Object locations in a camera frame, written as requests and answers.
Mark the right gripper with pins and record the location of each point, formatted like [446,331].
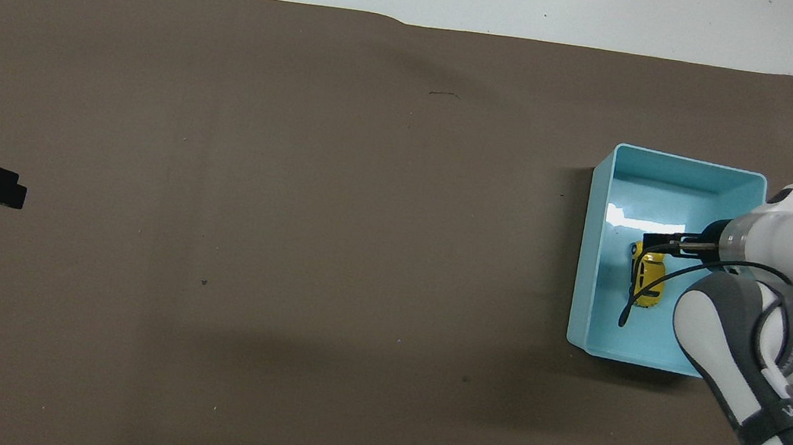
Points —
[710,235]

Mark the yellow toy beetle car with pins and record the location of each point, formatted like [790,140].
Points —
[650,279]

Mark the light blue plastic box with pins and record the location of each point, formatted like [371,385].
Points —
[611,281]

